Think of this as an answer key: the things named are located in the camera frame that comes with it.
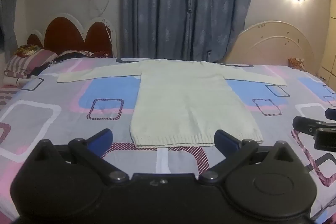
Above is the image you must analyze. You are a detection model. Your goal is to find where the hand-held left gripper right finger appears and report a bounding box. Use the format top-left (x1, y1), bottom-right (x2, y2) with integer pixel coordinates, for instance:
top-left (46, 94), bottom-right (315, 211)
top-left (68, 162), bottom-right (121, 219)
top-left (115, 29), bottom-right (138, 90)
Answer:
top-left (198, 130), bottom-right (295, 185)

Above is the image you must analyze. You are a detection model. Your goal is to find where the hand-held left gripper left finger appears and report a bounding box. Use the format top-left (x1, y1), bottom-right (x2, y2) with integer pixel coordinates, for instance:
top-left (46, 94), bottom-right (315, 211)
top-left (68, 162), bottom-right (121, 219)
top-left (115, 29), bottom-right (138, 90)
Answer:
top-left (34, 128), bottom-right (130, 185)

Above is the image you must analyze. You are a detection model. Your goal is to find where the white knitted sweater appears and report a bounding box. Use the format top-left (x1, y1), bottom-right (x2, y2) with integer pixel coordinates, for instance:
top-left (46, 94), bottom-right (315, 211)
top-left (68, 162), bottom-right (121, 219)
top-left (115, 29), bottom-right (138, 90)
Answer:
top-left (57, 59), bottom-right (287, 149)

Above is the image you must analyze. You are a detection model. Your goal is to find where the patterned bed sheet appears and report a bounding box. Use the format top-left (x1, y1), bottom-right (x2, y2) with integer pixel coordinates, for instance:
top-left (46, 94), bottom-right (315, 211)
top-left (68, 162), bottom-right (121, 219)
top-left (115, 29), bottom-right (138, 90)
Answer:
top-left (0, 56), bottom-right (336, 222)

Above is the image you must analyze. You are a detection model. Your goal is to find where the red patterned cloth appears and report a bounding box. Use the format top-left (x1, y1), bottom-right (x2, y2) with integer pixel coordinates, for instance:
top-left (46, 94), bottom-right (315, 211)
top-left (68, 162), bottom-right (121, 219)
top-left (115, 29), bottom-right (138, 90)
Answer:
top-left (288, 57), bottom-right (305, 71)

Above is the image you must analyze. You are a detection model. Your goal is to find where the beige wardrobe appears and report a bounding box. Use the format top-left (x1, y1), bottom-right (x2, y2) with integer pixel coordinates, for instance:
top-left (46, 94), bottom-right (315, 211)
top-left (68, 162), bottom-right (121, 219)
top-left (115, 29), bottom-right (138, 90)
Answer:
top-left (316, 0), bottom-right (336, 94)

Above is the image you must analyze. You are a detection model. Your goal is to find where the dark cloth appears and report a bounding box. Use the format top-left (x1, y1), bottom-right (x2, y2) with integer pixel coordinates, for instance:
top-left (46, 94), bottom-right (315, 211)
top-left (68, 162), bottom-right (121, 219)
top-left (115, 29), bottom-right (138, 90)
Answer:
top-left (29, 50), bottom-right (87, 77)

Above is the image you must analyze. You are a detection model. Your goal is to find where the pink striped pillow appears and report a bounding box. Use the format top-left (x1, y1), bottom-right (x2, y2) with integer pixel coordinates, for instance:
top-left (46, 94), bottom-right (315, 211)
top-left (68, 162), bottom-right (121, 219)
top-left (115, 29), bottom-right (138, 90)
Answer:
top-left (4, 52), bottom-right (58, 80)

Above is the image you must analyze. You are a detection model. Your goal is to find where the red scalloped headboard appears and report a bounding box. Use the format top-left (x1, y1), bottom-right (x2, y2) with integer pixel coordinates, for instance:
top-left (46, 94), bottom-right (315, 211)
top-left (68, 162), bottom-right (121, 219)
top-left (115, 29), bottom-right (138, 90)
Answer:
top-left (27, 13), bottom-right (117, 58)

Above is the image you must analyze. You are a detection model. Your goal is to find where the floral patterned pillow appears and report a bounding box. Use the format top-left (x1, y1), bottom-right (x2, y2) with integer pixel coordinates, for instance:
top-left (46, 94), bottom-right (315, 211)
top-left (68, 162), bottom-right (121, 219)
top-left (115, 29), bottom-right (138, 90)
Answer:
top-left (16, 44), bottom-right (42, 57)

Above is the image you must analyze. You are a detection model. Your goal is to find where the wide blue curtain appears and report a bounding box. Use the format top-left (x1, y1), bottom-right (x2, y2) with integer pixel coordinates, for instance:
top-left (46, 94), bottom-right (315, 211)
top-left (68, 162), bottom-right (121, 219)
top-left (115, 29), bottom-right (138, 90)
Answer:
top-left (119, 0), bottom-right (259, 63)

